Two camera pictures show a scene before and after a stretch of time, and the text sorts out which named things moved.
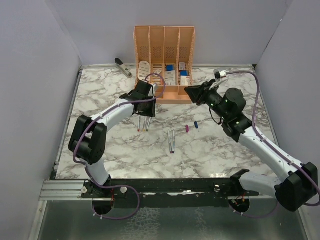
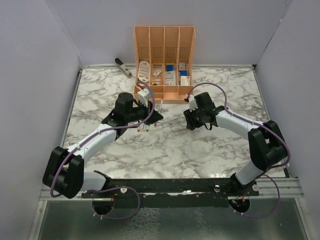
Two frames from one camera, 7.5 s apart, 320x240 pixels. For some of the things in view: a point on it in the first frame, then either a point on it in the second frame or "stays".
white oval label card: x=144 y=69 stays
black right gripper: x=198 y=93 to x=191 y=123
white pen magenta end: x=171 y=149 to x=155 y=124
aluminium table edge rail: x=57 y=190 stays
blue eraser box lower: x=183 y=73 stays
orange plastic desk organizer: x=164 y=55 stays
